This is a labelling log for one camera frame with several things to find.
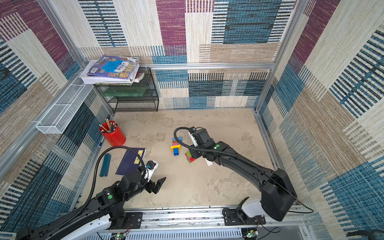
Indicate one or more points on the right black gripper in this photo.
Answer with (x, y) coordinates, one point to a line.
(197, 147)

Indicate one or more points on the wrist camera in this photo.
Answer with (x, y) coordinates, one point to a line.
(201, 138)
(151, 166)

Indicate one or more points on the purple notebook yellow label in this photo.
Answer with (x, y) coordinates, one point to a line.
(129, 164)

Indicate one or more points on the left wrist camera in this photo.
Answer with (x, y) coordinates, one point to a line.
(151, 166)

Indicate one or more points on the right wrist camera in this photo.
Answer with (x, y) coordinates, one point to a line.
(201, 138)

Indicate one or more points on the red long lego brick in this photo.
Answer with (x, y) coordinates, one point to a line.
(189, 158)

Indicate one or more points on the light blue long lego brick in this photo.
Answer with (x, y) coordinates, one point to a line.
(179, 139)

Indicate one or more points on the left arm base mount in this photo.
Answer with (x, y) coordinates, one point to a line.
(132, 221)

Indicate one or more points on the dark blue square lego brick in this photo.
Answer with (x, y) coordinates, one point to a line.
(176, 152)

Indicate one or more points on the white wire mesh basket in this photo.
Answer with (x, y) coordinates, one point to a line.
(58, 117)

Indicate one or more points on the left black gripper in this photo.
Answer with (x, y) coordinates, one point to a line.
(152, 189)

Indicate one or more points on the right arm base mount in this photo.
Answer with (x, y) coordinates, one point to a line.
(234, 217)

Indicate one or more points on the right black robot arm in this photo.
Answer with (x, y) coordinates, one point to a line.
(278, 194)

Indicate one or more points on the red pencil cup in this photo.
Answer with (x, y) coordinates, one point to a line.
(112, 133)

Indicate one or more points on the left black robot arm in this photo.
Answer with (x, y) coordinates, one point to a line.
(108, 204)

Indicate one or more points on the white long lego brick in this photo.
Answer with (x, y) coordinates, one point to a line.
(209, 163)

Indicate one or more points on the black wire shelf rack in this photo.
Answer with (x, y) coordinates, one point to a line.
(142, 96)

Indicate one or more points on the stack of books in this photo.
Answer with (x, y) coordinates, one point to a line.
(112, 70)

